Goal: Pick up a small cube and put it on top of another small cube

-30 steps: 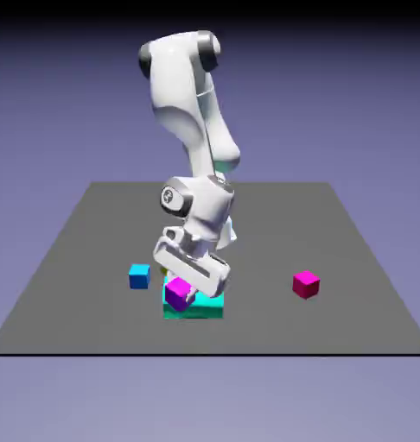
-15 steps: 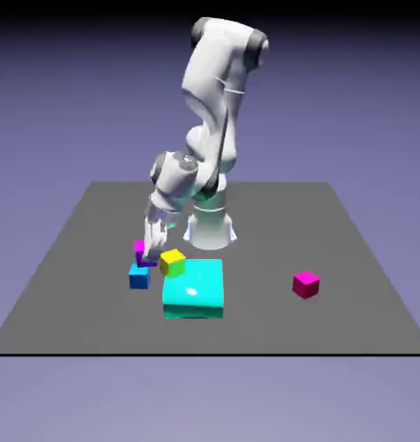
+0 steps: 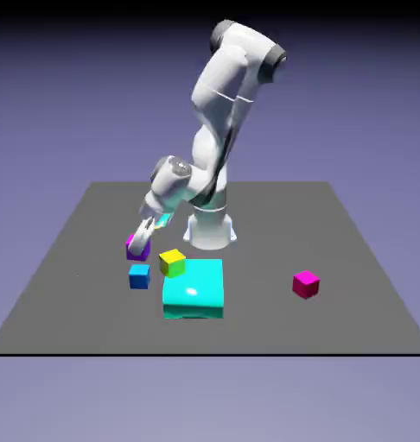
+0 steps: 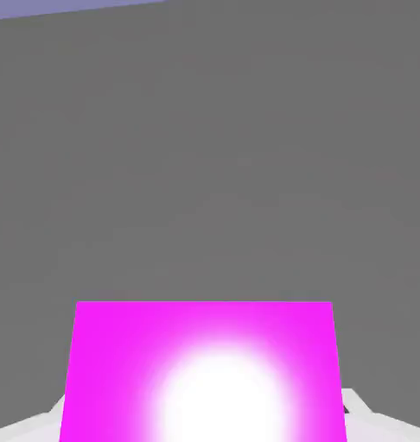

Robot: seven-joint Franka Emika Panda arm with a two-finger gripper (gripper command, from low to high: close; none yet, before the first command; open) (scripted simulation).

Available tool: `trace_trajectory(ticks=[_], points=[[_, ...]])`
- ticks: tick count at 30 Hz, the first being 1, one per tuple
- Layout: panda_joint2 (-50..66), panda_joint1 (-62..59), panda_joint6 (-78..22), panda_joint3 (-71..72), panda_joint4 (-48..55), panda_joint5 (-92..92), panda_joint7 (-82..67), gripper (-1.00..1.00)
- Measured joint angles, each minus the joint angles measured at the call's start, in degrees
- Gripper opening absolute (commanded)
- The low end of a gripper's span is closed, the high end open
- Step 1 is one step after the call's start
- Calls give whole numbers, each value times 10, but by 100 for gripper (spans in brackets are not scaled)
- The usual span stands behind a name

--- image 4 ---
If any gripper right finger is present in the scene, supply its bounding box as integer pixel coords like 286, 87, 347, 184
340, 388, 420, 442

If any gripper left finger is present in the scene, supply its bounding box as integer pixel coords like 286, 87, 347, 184
0, 394, 67, 442

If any small magenta cube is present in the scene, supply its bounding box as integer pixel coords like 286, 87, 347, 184
58, 300, 348, 442

